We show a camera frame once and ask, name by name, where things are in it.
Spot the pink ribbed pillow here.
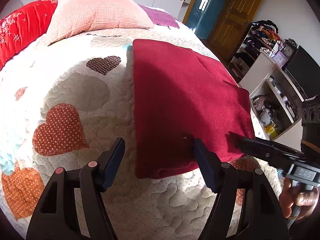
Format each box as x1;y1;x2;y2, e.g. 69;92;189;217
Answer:
46;0;155;46

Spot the purple pillow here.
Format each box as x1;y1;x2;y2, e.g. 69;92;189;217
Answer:
139;4;180;29

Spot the red floral quilt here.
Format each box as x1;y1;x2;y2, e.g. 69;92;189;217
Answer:
0;0;59;70

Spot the black television screen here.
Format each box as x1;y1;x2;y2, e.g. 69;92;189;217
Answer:
285;45;320;101

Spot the dark red shirt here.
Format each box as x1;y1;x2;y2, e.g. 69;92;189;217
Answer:
132;39;255;180

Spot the open shelf with clothes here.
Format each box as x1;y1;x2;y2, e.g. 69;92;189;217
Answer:
227;20;280;80

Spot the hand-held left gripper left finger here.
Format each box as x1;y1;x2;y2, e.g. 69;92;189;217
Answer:
26;137;126;240

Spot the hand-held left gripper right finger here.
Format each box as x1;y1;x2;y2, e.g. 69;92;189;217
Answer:
191;139;290;240

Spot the yellow container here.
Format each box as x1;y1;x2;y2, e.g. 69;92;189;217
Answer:
264;124;278;140

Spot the white shelf unit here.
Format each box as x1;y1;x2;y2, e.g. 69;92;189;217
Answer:
237;52;311;141

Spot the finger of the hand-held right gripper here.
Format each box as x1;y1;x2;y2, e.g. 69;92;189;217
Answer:
226;131;307;168

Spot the person's right hand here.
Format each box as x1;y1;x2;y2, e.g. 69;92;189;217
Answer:
278;177;320;221

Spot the patchwork heart bedspread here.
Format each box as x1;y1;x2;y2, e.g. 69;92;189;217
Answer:
0;25;284;240

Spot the blue door with window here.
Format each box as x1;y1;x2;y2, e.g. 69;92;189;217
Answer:
186;0;237;40

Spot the brown wooden door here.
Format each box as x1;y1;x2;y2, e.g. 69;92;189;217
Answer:
209;0;268;61

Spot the purple alarm clock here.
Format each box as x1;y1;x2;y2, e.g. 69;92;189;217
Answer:
274;44;295;67

